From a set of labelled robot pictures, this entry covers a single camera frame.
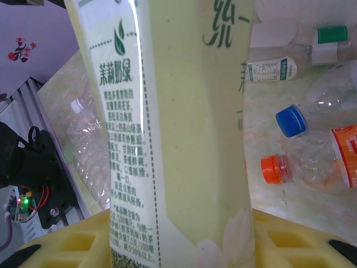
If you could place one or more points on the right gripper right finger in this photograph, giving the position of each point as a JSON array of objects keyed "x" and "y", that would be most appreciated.
[{"x": 293, "y": 243}]

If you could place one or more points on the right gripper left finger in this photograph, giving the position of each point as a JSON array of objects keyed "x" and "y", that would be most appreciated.
[{"x": 69, "y": 245}]

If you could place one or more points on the orange label bottle orange cap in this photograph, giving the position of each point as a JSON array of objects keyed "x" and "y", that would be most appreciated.
[{"x": 274, "y": 169}]

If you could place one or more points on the large clear ribbed bottle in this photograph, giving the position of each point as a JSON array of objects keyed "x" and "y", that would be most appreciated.
[{"x": 86, "y": 156}]

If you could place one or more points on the blue label bottle blue cap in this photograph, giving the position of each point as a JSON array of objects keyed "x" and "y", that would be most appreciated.
[{"x": 291, "y": 120}]

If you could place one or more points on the pale green milk tea bottle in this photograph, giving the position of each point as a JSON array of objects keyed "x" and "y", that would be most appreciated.
[{"x": 181, "y": 139}]

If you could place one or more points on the slim bottle white label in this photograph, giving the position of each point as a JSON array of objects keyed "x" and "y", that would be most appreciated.
[{"x": 273, "y": 69}]

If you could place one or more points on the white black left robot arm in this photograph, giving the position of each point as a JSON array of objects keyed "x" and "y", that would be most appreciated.
[{"x": 30, "y": 167}]

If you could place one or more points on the small clear bottle green cap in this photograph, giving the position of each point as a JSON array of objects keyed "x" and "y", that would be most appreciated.
[{"x": 332, "y": 35}]

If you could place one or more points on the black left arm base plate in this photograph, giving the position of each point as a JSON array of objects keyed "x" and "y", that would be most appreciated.
[{"x": 60, "y": 201}]

